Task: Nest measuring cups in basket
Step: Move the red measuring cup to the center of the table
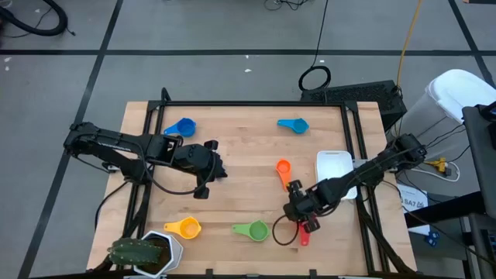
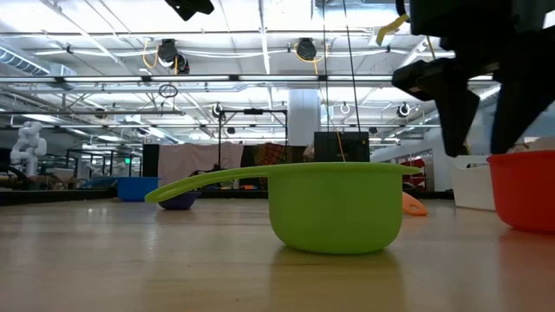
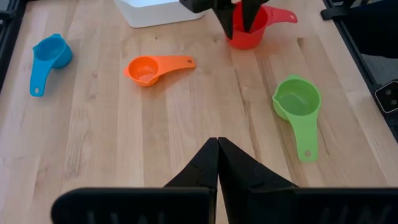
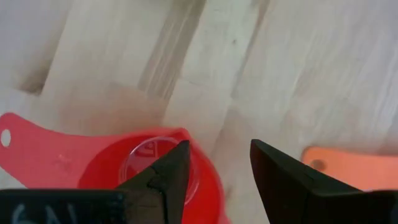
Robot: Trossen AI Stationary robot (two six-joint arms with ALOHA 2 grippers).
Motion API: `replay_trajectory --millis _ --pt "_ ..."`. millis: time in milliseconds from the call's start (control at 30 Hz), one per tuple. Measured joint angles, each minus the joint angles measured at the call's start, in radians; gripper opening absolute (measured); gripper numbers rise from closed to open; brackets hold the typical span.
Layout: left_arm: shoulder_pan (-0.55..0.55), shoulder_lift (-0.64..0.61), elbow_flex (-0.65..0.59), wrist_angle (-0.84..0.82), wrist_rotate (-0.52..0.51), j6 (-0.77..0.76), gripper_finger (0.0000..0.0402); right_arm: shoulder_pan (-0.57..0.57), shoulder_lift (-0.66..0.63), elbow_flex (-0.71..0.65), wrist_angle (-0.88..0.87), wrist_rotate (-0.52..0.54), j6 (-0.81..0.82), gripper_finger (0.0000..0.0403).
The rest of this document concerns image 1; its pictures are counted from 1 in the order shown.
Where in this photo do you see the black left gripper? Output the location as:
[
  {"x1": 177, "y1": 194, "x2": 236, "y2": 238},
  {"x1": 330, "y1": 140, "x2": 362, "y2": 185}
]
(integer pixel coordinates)
[{"x1": 174, "y1": 139, "x2": 229, "y2": 200}]

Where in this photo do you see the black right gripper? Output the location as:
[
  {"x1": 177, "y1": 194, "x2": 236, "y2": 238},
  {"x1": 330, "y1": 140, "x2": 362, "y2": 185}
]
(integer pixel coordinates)
[{"x1": 284, "y1": 178, "x2": 330, "y2": 234}]

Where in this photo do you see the red measuring cup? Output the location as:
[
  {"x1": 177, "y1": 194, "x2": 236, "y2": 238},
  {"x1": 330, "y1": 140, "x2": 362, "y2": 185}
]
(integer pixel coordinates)
[{"x1": 298, "y1": 221, "x2": 312, "y2": 247}]

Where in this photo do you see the orange measuring cup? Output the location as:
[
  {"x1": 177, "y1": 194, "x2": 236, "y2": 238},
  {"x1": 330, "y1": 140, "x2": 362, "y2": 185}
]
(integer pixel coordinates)
[{"x1": 275, "y1": 158, "x2": 292, "y2": 192}]

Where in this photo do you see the dark blue measuring cup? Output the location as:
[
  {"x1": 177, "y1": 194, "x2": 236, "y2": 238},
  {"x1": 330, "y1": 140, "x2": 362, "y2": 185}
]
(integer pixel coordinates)
[{"x1": 163, "y1": 117, "x2": 198, "y2": 139}]

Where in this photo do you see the green measuring cup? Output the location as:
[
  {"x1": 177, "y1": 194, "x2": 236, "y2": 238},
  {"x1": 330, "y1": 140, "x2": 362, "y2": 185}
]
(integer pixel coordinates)
[{"x1": 231, "y1": 219, "x2": 271, "y2": 243}]

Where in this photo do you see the yellow measuring cup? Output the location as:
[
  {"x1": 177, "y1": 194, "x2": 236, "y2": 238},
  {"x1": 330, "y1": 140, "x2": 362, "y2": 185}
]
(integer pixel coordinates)
[{"x1": 163, "y1": 215, "x2": 202, "y2": 240}]

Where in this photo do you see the light blue measuring cup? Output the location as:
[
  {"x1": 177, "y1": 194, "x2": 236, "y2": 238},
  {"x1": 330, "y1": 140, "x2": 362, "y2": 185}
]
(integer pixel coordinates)
[{"x1": 276, "y1": 118, "x2": 310, "y2": 135}]

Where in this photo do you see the white plastic basket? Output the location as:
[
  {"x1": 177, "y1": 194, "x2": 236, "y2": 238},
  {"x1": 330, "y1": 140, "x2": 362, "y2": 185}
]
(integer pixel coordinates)
[{"x1": 314, "y1": 150, "x2": 358, "y2": 201}]

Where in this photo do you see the white paper label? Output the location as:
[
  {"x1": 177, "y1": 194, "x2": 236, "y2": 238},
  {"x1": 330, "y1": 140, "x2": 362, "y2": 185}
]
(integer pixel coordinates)
[{"x1": 397, "y1": 184, "x2": 429, "y2": 214}]

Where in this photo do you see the green cactus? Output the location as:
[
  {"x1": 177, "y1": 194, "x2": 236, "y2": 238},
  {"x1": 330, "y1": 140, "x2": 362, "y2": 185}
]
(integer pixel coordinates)
[{"x1": 107, "y1": 237, "x2": 163, "y2": 267}]

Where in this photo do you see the yellow plug connector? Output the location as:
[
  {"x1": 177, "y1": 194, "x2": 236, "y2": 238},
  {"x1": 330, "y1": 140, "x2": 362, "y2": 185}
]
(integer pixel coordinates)
[{"x1": 424, "y1": 157, "x2": 449, "y2": 174}]

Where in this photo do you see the white trash bin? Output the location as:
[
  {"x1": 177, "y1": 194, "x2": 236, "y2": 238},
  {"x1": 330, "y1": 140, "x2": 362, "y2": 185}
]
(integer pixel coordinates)
[{"x1": 394, "y1": 68, "x2": 496, "y2": 148}]

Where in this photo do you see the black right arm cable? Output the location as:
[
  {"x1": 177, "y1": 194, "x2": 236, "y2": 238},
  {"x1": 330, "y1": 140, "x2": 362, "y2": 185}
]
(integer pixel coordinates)
[{"x1": 271, "y1": 214, "x2": 301, "y2": 246}]

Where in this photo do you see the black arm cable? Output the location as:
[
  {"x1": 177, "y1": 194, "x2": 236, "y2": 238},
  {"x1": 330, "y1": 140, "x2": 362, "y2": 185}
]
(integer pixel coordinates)
[
  {"x1": 271, "y1": 214, "x2": 301, "y2": 246},
  {"x1": 141, "y1": 153, "x2": 218, "y2": 196}
]

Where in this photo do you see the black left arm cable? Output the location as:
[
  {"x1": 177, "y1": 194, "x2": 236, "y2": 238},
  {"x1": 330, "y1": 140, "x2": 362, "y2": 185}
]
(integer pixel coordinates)
[{"x1": 141, "y1": 153, "x2": 218, "y2": 196}]

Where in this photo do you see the black aluminium table frame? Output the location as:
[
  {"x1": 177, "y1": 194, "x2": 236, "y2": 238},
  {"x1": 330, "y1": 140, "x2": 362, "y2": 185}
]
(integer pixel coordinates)
[{"x1": 102, "y1": 87, "x2": 418, "y2": 279}]

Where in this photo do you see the white cable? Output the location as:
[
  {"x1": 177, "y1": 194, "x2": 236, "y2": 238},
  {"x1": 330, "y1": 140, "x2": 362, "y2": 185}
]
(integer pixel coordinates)
[{"x1": 410, "y1": 160, "x2": 461, "y2": 183}]

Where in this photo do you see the black coiled power cable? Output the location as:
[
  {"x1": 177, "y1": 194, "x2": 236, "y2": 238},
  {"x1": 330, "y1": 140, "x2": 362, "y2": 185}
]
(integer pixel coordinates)
[{"x1": 297, "y1": 0, "x2": 332, "y2": 92}]

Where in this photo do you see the black tangled cable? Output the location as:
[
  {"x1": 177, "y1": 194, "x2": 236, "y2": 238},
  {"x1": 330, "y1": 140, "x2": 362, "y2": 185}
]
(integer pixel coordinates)
[{"x1": 264, "y1": 0, "x2": 311, "y2": 12}]

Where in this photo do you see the yellow cable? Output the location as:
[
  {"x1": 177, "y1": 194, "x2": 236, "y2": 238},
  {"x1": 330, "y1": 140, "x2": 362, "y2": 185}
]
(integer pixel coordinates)
[{"x1": 395, "y1": 0, "x2": 424, "y2": 88}]

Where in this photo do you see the thick black hose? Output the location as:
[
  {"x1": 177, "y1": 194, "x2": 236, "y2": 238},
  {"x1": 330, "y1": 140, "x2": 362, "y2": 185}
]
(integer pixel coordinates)
[{"x1": 0, "y1": 0, "x2": 70, "y2": 38}]

